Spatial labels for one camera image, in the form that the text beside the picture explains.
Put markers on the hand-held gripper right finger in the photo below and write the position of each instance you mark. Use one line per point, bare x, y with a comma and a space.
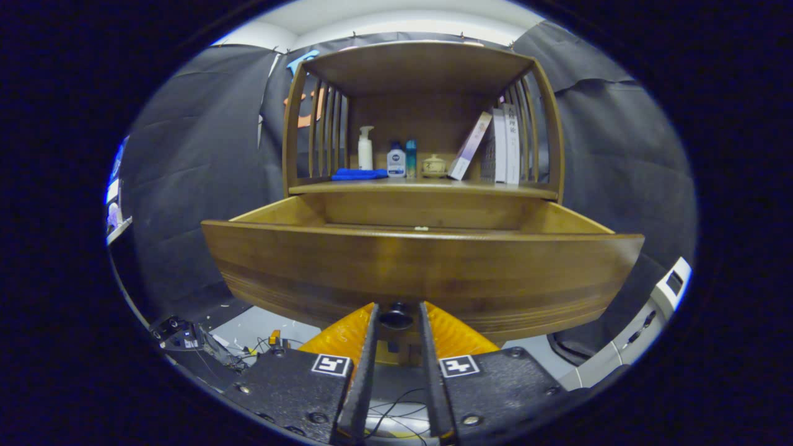
432, 384

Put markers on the white appliance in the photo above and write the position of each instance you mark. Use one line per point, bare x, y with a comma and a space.
672, 285

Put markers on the purple white book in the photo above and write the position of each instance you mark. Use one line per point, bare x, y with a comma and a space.
468, 148

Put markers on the black floor equipment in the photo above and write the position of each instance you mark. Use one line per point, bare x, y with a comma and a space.
186, 337

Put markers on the brown wooden cabinet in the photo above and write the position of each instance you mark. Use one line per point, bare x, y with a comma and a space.
421, 68

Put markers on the slim teal bottle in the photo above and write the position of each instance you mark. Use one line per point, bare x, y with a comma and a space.
411, 161

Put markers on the wooden countertop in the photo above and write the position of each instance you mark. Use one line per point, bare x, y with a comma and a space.
433, 184

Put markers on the small orange floor object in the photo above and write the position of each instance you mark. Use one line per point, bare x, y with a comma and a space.
274, 339

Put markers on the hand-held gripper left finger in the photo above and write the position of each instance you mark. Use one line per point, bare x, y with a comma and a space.
365, 384

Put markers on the patterned cover book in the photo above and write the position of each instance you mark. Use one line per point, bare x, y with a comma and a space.
499, 148

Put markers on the white bottle with blue cap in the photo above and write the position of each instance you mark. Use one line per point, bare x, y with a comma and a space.
396, 164

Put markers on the blue folded cloth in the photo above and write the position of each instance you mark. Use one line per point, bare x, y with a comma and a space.
356, 174

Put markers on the pale blurry equipment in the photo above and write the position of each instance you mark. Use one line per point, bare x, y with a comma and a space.
113, 214

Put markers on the white pump bottle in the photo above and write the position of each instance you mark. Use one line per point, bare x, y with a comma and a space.
365, 155

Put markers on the beige lidded tea cup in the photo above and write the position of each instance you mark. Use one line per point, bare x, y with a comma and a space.
433, 167

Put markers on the brown wooden drawer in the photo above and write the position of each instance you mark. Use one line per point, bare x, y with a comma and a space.
421, 266

